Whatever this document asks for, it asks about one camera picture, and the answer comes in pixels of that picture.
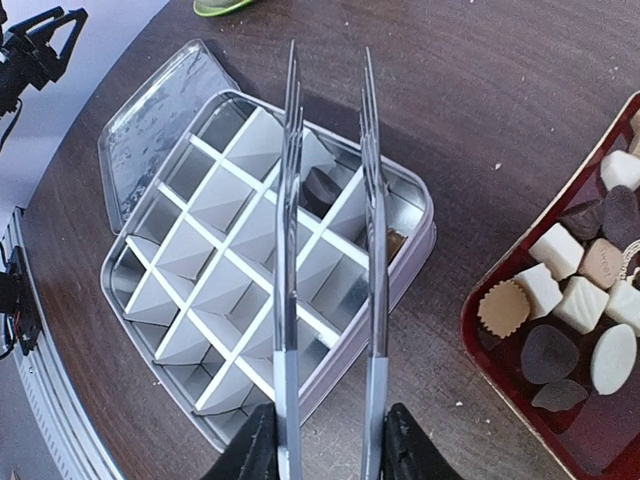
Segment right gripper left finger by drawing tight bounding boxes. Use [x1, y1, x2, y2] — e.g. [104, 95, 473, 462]
[201, 403, 278, 480]

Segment front aluminium rail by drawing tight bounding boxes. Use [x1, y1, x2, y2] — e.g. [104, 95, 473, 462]
[1, 208, 123, 479]

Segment red chocolate tray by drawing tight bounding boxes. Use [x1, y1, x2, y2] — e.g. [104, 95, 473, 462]
[461, 95, 639, 479]

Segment white handled tongs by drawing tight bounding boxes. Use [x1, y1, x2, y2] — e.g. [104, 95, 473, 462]
[273, 50, 389, 479]

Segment brown chocolate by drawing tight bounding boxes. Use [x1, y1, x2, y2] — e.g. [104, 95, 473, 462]
[386, 228, 407, 264]

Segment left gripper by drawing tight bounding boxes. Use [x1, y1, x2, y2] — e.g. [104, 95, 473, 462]
[1, 6, 88, 116]

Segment tin box with dividers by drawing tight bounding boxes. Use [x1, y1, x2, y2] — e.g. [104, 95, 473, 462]
[99, 89, 437, 454]

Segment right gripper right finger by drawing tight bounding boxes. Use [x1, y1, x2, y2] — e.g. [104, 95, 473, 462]
[381, 403, 462, 480]

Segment bunny tin lid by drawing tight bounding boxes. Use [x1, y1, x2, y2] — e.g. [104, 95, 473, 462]
[97, 39, 238, 234]

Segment green saucer plate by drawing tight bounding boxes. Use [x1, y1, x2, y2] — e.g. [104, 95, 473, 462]
[193, 0, 255, 18]

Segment dark chocolate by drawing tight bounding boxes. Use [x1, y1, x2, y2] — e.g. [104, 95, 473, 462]
[302, 167, 342, 217]

